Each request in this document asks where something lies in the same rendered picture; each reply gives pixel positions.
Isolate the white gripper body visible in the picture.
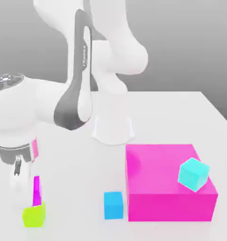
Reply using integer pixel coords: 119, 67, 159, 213
10, 162, 36, 207

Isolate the small magenta cube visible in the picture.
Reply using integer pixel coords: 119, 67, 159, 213
32, 176, 43, 207

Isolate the small yellow-green cube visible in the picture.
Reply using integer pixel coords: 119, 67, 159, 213
22, 200, 47, 228

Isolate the small blue cube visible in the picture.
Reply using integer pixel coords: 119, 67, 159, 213
103, 191, 125, 220

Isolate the small cyan cube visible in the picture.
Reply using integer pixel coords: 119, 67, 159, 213
177, 157, 211, 193

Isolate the large magenta box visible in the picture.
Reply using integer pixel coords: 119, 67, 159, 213
125, 144, 219, 222

